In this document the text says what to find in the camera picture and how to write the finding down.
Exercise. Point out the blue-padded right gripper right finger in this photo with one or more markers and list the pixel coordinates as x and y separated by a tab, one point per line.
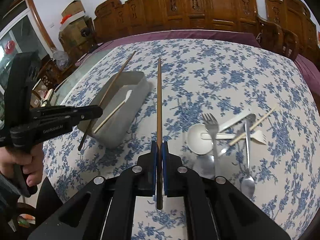
215	208

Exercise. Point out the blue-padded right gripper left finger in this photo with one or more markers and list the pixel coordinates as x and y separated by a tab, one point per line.
104	208

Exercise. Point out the metal teaspoon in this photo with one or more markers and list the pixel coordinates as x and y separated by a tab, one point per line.
247	185

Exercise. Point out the dark brown wooden chopstick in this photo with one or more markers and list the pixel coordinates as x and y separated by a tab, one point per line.
159	204

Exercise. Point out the white plastic soup spoon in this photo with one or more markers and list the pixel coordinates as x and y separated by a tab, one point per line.
200	142

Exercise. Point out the metal fork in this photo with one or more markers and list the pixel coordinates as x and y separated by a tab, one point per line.
212	128

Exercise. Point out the grey metal rectangular tray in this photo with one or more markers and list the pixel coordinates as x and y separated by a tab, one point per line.
110	96

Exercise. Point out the white plastic knife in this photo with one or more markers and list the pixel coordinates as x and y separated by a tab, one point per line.
113	112

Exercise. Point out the large metal spoon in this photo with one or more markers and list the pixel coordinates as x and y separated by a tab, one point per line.
210	165

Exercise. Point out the person's left hand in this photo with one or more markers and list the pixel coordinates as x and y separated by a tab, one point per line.
31	163

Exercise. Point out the wooden block with black band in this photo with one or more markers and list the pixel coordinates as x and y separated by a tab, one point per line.
47	98

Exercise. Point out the wooden chair at left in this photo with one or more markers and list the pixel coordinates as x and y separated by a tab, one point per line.
50	74

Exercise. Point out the glass sliding door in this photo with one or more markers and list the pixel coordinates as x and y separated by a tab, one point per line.
19	34

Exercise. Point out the blue floral tablecloth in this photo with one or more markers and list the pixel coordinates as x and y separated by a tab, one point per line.
205	76

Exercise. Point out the stacked cardboard boxes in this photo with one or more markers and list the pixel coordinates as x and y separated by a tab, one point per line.
75	33

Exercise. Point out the purple armchair cushion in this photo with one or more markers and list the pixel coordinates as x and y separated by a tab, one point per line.
309	72

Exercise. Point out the carved wooden armchair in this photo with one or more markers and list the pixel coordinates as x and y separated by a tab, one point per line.
299	32

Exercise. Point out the long carved wooden sofa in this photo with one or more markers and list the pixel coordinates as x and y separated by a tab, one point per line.
115	20

